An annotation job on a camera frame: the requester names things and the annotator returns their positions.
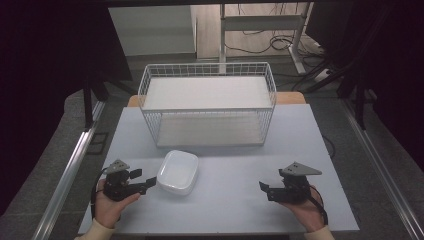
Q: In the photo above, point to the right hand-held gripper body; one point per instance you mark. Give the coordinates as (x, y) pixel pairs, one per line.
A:
(295, 190)

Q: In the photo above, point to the white rectangular dish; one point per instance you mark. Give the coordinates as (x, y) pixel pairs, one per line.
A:
(178, 171)

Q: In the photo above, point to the white cabinet panel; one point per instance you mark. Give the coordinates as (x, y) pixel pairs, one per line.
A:
(153, 30)

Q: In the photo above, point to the black metal stand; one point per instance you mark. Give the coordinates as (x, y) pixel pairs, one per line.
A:
(360, 106)
(88, 106)

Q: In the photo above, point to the white metal desk frame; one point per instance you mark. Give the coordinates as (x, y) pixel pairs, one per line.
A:
(263, 22)

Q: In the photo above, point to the person's right hand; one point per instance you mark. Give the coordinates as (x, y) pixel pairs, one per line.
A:
(310, 213)

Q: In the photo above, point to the white power strip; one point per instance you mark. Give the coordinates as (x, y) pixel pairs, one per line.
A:
(322, 75)

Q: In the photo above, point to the person's left hand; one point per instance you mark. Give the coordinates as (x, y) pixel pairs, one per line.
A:
(108, 208)

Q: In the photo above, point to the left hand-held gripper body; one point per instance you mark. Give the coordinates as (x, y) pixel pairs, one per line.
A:
(116, 186)

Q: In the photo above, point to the black frame on floor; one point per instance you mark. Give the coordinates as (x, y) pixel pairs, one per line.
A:
(97, 143)

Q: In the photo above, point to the dark curtain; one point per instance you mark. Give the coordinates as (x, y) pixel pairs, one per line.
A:
(393, 66)
(50, 66)

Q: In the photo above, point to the aluminium rail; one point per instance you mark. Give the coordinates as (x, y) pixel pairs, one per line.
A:
(68, 176)
(383, 173)

